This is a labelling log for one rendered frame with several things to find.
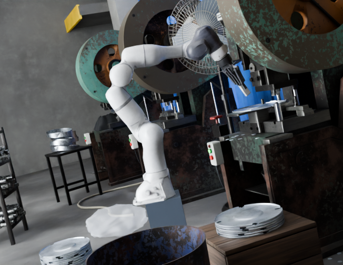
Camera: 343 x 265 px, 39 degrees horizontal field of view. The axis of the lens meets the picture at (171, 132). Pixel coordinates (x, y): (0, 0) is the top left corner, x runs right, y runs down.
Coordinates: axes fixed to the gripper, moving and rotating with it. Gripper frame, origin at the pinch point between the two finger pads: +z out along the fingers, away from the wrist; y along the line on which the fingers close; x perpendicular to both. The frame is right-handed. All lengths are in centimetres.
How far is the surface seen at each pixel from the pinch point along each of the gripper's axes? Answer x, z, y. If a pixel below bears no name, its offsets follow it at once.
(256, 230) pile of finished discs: -59, 29, 51
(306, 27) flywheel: 28.7, -11.3, 30.3
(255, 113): 0.4, 15.9, -6.2
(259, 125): -2.2, 22.5, -5.4
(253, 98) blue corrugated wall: 119, 82, -216
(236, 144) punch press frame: -11.5, 28.0, -23.2
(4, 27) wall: 53, -165, -671
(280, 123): -0.4, 22.6, 11.1
